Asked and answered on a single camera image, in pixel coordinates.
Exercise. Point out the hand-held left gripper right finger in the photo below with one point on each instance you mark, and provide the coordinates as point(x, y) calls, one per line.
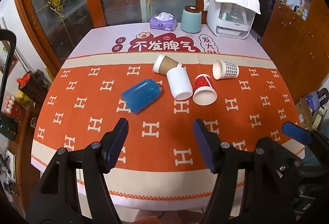
point(205, 141)

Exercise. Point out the wooden cabinet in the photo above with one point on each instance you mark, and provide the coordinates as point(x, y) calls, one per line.
point(290, 28)

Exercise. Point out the cardboard box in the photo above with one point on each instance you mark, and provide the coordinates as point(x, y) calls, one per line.
point(304, 113)

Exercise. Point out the white cup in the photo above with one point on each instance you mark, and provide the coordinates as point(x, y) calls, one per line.
point(178, 82)

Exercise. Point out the blue plastic cup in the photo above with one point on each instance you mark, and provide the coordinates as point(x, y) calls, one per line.
point(141, 96)

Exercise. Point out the checked paper cup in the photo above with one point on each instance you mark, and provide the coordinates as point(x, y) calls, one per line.
point(230, 69)

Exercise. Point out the teal canister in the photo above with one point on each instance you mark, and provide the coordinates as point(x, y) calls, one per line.
point(190, 19)

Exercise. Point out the black woven basket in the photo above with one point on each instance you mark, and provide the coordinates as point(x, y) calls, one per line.
point(34, 87)

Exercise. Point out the brown sleeve paper cup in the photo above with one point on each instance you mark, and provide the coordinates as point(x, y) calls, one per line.
point(164, 64)

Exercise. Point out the dark blue package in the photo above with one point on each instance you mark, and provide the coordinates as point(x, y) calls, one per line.
point(317, 99)

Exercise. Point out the red paper cup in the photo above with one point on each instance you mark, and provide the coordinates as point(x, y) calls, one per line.
point(203, 86)

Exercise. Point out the orange patterned tablecloth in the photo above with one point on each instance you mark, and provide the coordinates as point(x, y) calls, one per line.
point(102, 100)

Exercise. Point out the red egg package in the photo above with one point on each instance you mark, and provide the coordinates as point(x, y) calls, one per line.
point(12, 109)

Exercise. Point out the white countertop appliance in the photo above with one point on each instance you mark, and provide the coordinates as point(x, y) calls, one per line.
point(231, 26)

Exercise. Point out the tape roll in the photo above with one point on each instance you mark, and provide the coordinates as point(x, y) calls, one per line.
point(33, 122)

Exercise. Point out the black frame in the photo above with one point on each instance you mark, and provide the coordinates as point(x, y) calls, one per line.
point(10, 41)

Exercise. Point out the purple tissue box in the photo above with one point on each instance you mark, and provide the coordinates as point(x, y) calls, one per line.
point(162, 24)

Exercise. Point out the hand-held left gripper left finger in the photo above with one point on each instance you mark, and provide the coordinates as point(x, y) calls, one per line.
point(117, 141)

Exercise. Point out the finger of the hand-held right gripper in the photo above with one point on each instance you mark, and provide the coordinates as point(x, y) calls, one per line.
point(297, 132)
point(280, 155)

